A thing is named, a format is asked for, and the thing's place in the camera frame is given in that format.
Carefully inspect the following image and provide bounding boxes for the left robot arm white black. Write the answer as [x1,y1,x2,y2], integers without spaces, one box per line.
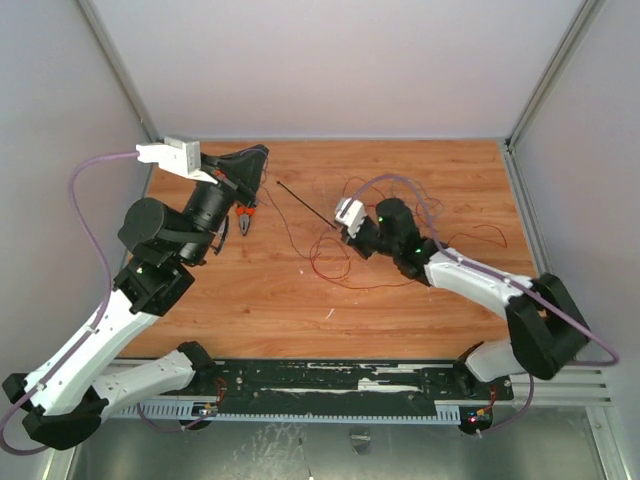
[2,138,269,453]

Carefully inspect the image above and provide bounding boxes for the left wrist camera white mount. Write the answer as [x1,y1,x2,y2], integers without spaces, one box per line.
[136,137,218,184]

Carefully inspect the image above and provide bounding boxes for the orange black pliers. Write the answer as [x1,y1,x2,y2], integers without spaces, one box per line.
[235,202,257,236]

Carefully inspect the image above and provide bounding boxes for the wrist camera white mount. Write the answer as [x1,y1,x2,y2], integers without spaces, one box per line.
[334,197,367,238]
[136,137,218,184]

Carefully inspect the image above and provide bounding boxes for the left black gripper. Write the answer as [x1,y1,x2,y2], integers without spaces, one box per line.
[180,144,270,264]

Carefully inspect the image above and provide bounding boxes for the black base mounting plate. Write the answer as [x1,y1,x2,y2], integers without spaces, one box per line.
[185,359,514,415]

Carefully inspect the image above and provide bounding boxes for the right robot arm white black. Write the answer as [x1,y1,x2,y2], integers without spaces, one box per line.
[335,198,588,398]

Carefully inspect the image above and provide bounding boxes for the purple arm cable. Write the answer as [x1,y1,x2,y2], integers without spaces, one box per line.
[0,151,144,456]
[339,173,620,436]

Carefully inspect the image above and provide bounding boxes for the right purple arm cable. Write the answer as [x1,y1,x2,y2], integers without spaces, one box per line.
[339,173,620,436]

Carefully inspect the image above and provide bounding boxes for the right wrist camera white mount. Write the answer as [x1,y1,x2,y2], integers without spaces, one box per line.
[334,197,367,238]

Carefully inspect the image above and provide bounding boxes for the grey slotted cable duct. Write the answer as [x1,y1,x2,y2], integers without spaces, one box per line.
[141,397,462,426]

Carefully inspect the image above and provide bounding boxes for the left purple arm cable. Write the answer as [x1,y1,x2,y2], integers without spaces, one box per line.
[0,151,144,456]

